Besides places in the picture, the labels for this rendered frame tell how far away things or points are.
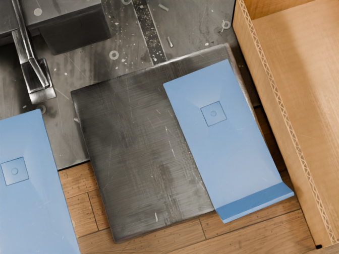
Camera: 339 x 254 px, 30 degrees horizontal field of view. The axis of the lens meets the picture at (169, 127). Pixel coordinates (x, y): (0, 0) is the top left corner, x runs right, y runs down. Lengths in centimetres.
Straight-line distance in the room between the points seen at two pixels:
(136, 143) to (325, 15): 24
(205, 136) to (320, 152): 12
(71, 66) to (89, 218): 16
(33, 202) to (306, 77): 30
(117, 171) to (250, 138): 13
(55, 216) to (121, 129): 13
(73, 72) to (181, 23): 13
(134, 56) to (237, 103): 12
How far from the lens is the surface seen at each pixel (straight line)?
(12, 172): 56
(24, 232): 55
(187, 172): 62
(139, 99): 64
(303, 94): 66
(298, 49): 68
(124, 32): 69
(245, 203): 60
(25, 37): 60
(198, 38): 68
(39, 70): 59
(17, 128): 57
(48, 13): 61
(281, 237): 63
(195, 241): 63
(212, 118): 63
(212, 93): 63
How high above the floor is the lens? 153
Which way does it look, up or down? 75 degrees down
